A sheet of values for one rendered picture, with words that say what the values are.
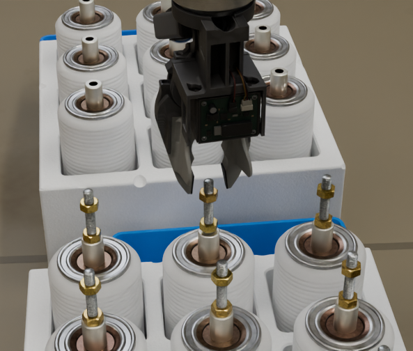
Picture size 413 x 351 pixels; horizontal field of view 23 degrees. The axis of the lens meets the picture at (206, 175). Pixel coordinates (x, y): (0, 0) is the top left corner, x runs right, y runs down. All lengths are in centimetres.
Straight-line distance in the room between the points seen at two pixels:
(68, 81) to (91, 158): 14
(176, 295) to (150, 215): 28
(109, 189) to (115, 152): 5
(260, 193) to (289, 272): 28
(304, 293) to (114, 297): 19
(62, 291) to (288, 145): 41
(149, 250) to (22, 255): 23
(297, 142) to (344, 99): 49
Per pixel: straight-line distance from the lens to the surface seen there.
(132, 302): 105
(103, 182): 127
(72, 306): 104
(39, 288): 113
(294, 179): 130
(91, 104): 128
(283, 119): 128
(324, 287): 104
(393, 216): 153
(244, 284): 104
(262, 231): 131
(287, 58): 140
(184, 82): 87
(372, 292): 113
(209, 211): 101
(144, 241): 129
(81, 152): 128
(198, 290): 102
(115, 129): 127
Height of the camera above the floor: 93
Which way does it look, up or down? 36 degrees down
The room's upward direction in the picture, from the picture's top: straight up
